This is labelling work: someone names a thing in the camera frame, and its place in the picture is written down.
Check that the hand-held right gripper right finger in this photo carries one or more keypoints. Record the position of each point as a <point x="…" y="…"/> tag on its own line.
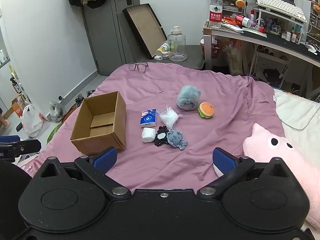
<point x="223" y="161"/>

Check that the tall red-label water bottle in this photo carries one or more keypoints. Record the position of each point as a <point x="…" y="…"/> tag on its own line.
<point x="215" y="10"/>

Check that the large clear water jug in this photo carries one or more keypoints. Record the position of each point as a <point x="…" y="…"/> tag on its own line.
<point x="177" y="47"/>

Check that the white desk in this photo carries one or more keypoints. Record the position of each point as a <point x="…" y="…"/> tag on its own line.
<point x="250" y="37"/>

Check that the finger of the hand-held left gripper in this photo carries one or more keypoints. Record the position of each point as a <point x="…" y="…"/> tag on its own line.
<point x="27" y="146"/>
<point x="10" y="138"/>

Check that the purple-framed eyeglasses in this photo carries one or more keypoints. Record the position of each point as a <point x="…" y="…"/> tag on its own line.
<point x="138" y="67"/>

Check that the hamburger plush toy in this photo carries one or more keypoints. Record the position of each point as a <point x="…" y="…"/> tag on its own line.
<point x="206" y="110"/>

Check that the red basket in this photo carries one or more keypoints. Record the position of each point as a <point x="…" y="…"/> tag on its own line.
<point x="212" y="50"/>

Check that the white bedding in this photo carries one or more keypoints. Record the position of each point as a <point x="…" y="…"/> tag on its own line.
<point x="300" y="112"/>

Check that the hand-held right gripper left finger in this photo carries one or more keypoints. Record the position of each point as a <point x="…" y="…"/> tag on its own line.
<point x="105" y="158"/>

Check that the black framed board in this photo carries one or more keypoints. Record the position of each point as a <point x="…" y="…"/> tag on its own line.
<point x="146" y="25"/>

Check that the lying red-label bottle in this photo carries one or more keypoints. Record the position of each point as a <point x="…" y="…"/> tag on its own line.
<point x="243" y="21"/>

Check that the blue-grey fluffy plush toy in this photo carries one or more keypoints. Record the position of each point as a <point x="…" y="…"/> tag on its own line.
<point x="188" y="97"/>

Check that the brown cardboard box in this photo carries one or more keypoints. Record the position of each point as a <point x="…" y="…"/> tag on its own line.
<point x="100" y="130"/>

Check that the small hamburger toy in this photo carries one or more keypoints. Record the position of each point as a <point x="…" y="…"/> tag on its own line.
<point x="240" y="3"/>

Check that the white tissue pack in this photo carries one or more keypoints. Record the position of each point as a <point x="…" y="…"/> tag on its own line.
<point x="148" y="135"/>

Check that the grey plastic bag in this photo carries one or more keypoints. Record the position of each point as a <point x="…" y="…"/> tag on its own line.
<point x="57" y="111"/>

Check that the black plush octopus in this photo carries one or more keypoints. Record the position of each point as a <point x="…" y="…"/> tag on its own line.
<point x="160" y="137"/>

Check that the white keyboard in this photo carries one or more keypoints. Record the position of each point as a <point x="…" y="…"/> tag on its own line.
<point x="280" y="6"/>

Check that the orange box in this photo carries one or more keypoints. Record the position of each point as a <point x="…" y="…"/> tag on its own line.
<point x="18" y="108"/>

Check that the grey bench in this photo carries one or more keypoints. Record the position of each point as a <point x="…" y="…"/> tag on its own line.
<point x="193" y="55"/>

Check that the white monitor riser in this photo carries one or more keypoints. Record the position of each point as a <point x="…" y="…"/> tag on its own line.
<point x="275" y="15"/>

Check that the printed white shopping bag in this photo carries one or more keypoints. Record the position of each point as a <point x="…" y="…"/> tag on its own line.
<point x="233" y="57"/>

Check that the grey-blue plush octopus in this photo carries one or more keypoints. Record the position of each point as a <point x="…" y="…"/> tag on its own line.
<point x="176" y="140"/>

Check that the white charger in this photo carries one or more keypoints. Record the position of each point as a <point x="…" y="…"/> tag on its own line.
<point x="158" y="57"/>

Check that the white plastic bag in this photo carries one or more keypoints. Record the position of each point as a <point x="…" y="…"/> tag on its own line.
<point x="31" y="122"/>

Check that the blue tissue packet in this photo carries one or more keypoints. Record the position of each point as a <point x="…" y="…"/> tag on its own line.
<point x="148" y="118"/>

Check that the pink bed sheet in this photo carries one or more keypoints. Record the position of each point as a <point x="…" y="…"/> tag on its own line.
<point x="225" y="92"/>

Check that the desktop drawer organizer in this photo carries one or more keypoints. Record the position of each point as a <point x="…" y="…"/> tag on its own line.
<point x="231" y="8"/>

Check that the grey door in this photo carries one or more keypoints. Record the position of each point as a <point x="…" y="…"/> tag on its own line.
<point x="105" y="42"/>

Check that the white remote control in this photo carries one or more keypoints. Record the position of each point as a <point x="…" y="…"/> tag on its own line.
<point x="232" y="27"/>

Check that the yellow and white can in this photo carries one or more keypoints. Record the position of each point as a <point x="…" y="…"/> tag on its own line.
<point x="162" y="48"/>

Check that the clear plastic bag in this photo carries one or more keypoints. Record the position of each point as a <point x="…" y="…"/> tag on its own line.
<point x="169" y="117"/>

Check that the black desk mat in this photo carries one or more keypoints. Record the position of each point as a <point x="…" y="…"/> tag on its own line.
<point x="282" y="43"/>

